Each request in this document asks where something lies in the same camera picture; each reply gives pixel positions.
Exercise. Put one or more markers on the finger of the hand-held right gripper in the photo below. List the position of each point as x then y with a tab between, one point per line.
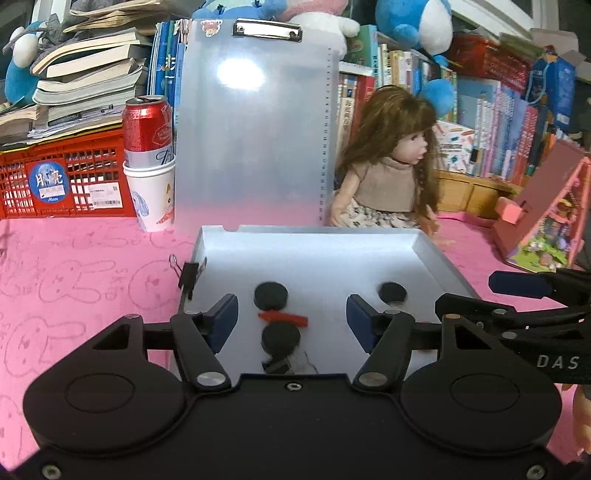
485	311
517	282

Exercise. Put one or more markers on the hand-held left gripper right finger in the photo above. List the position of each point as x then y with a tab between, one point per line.
359	318

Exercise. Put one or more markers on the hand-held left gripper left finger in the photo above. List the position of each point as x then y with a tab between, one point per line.
224	321

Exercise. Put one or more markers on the black round disc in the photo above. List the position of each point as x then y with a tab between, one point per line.
271	295
280	339
392	291

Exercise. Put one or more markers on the red strip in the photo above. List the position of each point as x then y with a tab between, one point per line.
281	316

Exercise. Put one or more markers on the dark grey block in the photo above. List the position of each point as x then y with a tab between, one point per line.
276	364

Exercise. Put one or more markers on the white shallow box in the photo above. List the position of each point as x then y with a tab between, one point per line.
323	258

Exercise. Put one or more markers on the person's right hand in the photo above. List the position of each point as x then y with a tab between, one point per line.
584	420

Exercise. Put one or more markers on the black binder clip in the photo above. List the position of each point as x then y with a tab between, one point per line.
191	274

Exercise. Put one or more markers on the pink toy house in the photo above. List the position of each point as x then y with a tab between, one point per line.
545	203

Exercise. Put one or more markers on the wooden shelf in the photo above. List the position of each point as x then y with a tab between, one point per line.
466	194

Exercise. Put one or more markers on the long-haired doll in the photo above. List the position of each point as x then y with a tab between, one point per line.
383	184

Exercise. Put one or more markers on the white paper cup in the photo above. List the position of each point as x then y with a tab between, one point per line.
152	198

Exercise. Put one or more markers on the pink bunny print towel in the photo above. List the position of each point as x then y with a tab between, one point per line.
69	286

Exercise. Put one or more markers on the row of shelved books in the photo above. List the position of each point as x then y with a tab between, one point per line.
498	115

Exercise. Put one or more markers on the translucent clipboard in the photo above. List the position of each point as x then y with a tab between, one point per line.
249	138

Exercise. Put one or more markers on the blue carton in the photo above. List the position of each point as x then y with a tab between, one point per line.
551	92

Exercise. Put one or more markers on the red plastic basket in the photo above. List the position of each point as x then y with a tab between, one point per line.
83	184

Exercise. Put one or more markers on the red drink can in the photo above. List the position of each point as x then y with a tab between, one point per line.
147	129

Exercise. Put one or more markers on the blue book set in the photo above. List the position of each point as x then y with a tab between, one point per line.
161	64

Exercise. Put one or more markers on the large blue plush toy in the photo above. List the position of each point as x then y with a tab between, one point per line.
415	23

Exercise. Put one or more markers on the stack of worn books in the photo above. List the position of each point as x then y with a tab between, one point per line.
83	78

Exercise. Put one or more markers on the white and pink plush toy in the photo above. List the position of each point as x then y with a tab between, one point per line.
318	23

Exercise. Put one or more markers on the small blue plush toy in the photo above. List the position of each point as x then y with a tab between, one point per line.
231	9

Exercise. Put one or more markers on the blue and white plush toy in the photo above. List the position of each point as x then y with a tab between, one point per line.
18	74

